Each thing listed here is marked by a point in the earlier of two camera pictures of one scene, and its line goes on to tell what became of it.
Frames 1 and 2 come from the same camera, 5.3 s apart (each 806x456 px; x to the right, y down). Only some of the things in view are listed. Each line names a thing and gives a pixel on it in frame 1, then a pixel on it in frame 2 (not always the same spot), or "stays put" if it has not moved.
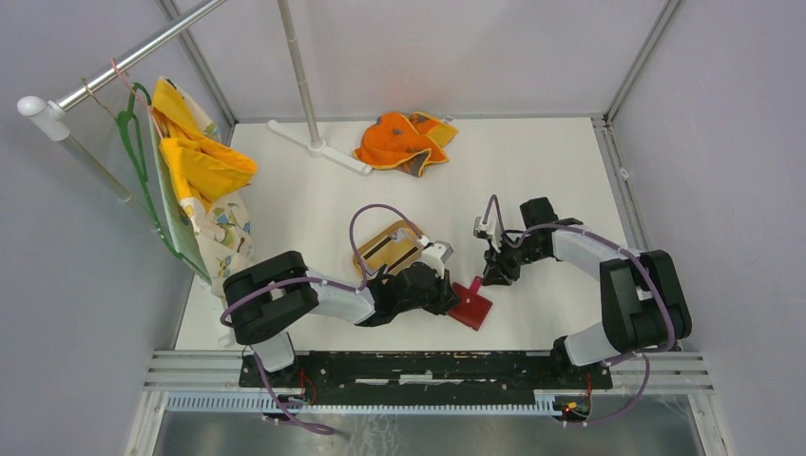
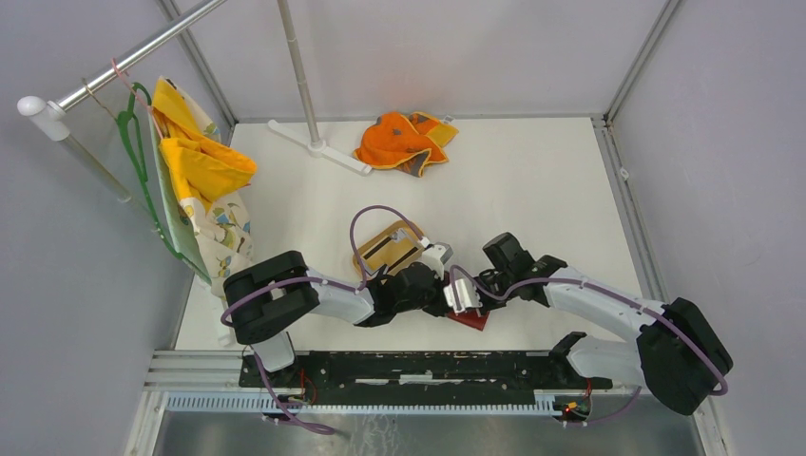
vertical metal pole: [313, 135] stays put
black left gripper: [446, 297] stays put
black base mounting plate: [420, 371] stays put
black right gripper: [497, 270] to [489, 307]
